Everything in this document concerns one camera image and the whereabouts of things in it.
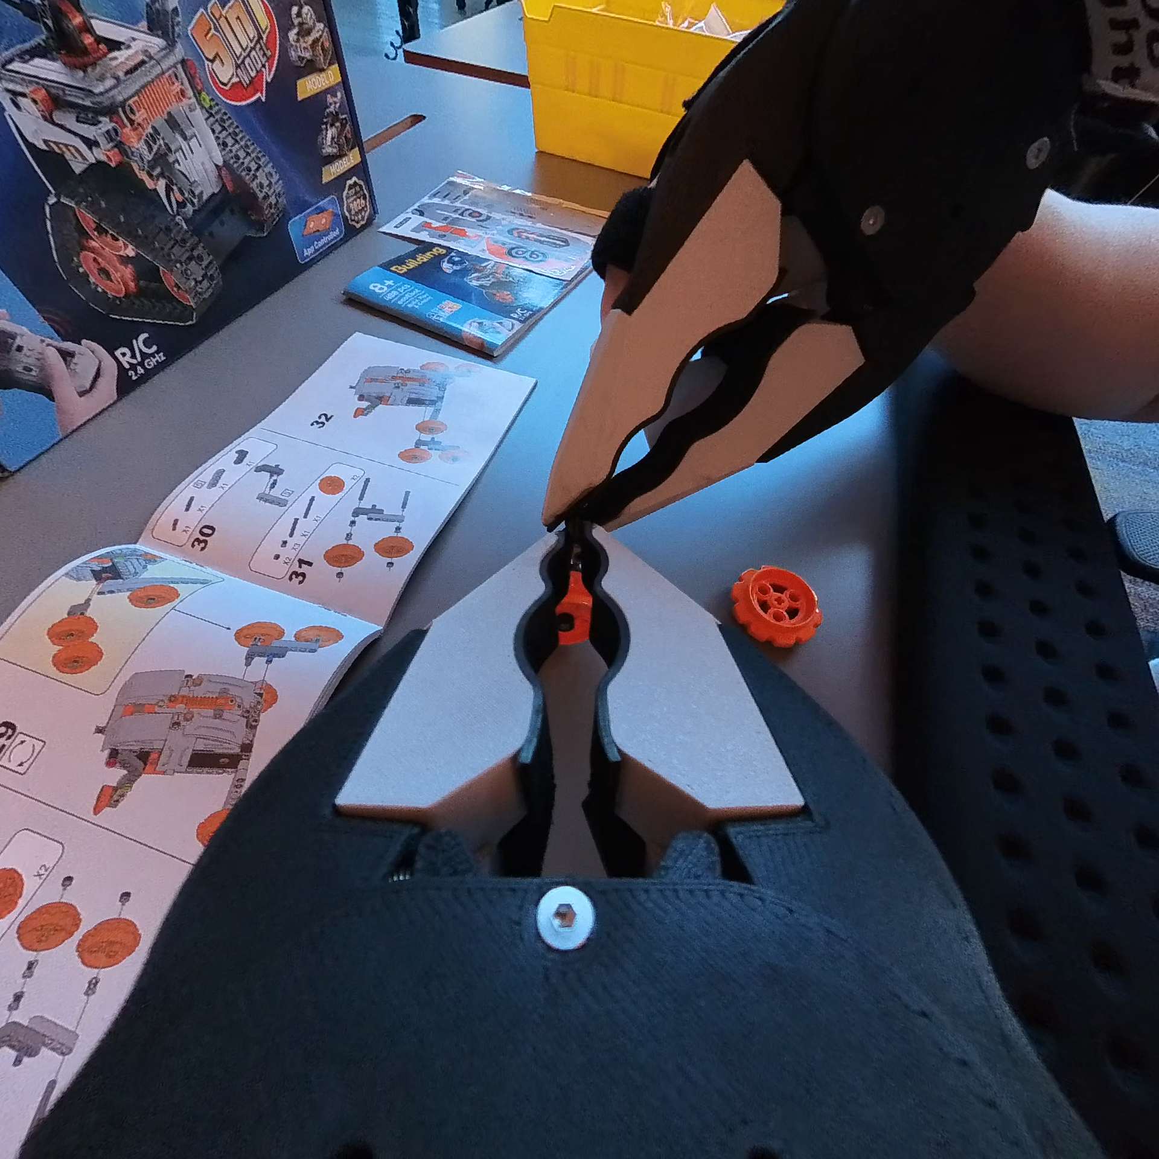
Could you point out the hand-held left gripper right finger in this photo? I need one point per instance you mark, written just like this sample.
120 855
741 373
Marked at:
697 724

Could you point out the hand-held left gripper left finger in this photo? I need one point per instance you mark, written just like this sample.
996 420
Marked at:
443 724

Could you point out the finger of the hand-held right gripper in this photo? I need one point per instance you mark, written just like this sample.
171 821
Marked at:
669 307
770 398

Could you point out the orange gear wheel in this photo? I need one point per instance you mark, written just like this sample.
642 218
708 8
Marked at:
573 615
748 608

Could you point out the black connector pin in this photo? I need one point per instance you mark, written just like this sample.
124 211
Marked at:
573 534

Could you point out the person's right forearm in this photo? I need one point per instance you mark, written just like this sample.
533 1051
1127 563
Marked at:
1068 307

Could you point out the grey desk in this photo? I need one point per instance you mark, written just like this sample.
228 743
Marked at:
507 506

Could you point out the person's right hand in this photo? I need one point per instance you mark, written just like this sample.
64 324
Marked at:
616 293

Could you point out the sticker sheet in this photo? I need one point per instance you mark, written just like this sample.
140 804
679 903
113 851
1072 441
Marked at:
489 226

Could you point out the yellow storage bin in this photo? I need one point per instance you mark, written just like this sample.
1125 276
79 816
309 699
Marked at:
598 81

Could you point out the clear plastic bag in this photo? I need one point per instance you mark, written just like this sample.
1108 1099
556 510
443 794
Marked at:
697 18

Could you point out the blue booklet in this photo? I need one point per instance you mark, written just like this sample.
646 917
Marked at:
425 289

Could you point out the black perforated panel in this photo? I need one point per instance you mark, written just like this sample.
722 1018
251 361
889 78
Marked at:
951 633

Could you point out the white instruction booklet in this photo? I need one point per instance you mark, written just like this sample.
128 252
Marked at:
362 434

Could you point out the blue robot kit box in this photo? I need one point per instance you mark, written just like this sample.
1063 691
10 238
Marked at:
135 226

